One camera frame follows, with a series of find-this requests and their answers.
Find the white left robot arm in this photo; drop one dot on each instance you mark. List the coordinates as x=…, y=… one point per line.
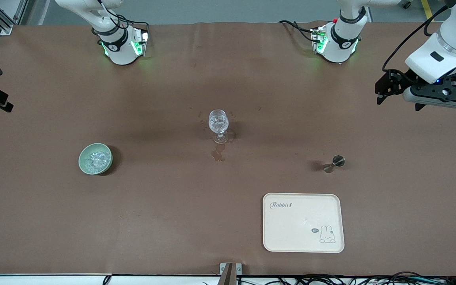
x=341, y=43

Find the clear stemmed wine glass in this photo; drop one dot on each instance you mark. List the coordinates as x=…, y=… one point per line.
x=218, y=120

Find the silver metal jigger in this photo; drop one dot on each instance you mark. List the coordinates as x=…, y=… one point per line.
x=338, y=161

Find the brown liquid spill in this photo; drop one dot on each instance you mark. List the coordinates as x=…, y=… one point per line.
x=218, y=154

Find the pale green ceramic bowl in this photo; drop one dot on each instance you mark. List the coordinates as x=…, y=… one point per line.
x=83, y=163

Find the black caster wheel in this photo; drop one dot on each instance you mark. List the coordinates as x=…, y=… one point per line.
x=407, y=4

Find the grey metal bracket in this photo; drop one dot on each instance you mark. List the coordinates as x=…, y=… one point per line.
x=230, y=273

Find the cream rabbit print tray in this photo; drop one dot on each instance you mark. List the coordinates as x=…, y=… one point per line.
x=291, y=229

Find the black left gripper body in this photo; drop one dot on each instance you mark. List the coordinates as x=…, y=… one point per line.
x=401, y=78

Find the clear ice cubes pile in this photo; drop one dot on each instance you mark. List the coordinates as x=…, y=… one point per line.
x=95, y=160

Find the brown table mat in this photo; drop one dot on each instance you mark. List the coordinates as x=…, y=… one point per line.
x=172, y=217

